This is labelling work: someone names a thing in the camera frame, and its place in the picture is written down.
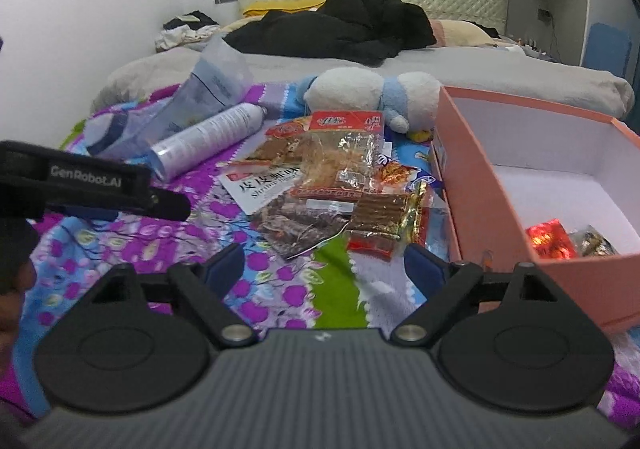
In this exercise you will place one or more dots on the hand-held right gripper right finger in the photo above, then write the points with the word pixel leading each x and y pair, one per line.
pixel 425 271

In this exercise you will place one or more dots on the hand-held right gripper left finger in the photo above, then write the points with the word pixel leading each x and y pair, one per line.
pixel 222 271

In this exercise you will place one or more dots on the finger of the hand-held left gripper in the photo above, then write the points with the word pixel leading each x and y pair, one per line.
pixel 170 204

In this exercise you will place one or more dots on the gold-edged brown stick packet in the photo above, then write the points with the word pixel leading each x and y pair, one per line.
pixel 382 219

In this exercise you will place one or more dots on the dark clear snack packet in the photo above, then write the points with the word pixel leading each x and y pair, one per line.
pixel 295 226

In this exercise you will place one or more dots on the white printed snack packet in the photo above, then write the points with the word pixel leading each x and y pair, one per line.
pixel 255 189

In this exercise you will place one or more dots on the blue snack packet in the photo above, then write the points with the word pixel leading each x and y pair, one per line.
pixel 400 172

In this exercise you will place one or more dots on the brown dried meat packet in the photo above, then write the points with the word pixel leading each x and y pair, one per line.
pixel 280 146

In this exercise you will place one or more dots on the red foil snack packet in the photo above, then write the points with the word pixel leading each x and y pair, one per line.
pixel 550 240

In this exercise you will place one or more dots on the clear packet with red label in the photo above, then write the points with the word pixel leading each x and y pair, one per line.
pixel 340 154

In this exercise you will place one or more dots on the small clear snack packet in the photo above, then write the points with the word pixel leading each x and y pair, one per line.
pixel 592 241

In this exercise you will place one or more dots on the pink cardboard box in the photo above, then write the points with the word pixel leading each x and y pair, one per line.
pixel 600 294

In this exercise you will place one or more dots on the person's left hand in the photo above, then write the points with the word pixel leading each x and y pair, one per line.
pixel 12 309

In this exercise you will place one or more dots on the floral printed bed sheet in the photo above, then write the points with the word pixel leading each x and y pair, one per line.
pixel 290 289

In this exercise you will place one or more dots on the white spray can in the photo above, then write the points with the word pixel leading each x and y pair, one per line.
pixel 210 136

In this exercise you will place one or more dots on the clear plastic bag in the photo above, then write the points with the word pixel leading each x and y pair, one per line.
pixel 210 79

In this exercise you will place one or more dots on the pile of white and black clothes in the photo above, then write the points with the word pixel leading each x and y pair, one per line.
pixel 185 31

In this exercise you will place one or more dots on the white and blue plush toy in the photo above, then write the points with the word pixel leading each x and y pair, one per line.
pixel 345 91

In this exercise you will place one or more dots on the grey duvet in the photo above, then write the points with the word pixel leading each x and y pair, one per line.
pixel 500 74

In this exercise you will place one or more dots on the yellow blanket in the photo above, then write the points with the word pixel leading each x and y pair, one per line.
pixel 280 6

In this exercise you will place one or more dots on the pink and beige pillow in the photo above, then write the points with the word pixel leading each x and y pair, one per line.
pixel 460 33

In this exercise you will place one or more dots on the row of small bottles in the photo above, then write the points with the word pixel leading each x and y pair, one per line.
pixel 530 46

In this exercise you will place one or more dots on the small black garment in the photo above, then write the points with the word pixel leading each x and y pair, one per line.
pixel 485 29

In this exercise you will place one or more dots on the black clothing heap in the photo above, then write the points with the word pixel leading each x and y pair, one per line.
pixel 350 24

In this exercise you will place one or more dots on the blue panel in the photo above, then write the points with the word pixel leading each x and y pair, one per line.
pixel 607 51

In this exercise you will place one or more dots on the black wall outlet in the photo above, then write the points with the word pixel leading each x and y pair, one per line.
pixel 545 15

